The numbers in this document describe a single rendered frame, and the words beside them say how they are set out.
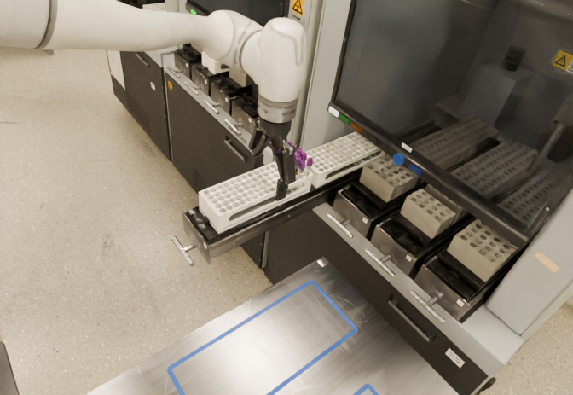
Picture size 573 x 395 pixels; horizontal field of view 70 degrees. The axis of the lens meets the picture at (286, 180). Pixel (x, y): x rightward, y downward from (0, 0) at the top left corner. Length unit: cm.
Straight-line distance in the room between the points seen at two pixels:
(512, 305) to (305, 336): 50
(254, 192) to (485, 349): 65
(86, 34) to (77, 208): 178
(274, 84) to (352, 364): 57
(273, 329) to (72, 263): 138
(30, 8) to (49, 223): 180
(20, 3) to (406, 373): 83
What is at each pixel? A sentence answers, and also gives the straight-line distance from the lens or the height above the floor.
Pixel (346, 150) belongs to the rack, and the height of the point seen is 87.
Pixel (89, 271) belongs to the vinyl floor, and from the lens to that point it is 204.
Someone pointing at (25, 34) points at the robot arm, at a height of 136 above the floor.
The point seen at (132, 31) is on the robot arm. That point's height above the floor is 133.
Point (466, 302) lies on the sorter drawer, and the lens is 105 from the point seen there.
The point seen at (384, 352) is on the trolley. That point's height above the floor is 82.
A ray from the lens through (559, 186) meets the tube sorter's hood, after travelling 90.
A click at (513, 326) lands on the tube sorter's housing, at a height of 75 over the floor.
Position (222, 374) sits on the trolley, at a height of 82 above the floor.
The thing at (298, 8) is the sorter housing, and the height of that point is 119.
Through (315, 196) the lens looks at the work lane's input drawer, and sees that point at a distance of 115.
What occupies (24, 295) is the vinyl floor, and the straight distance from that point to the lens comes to 206.
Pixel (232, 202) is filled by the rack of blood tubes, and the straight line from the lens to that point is 102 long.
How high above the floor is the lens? 157
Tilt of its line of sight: 41 degrees down
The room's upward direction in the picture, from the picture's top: 8 degrees clockwise
